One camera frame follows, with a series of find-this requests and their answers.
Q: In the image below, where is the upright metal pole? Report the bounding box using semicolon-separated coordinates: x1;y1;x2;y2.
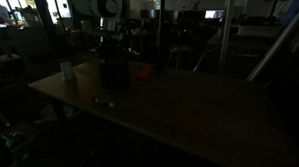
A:
216;0;239;74

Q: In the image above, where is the person in background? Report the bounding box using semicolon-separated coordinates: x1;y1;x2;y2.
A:
0;0;12;25

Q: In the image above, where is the lit computer monitor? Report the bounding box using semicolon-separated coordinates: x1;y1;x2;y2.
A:
203;8;226;21

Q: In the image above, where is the red plastic object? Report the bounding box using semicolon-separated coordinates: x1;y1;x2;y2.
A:
135;65;154;83

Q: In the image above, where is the black box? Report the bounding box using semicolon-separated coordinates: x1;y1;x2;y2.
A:
98;57;131;92

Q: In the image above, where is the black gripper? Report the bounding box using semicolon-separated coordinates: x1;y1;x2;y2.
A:
95;36;131;63

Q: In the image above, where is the small white cup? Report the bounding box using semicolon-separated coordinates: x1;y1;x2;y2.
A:
60;60;76;82

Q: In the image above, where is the black and white marker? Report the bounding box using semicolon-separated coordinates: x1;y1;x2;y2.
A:
91;96;116;110

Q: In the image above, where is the slanted metal pole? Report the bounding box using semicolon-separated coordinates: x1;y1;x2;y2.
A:
243;3;299;83

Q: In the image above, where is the wooden stool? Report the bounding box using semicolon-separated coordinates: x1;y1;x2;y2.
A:
167;45;197;71

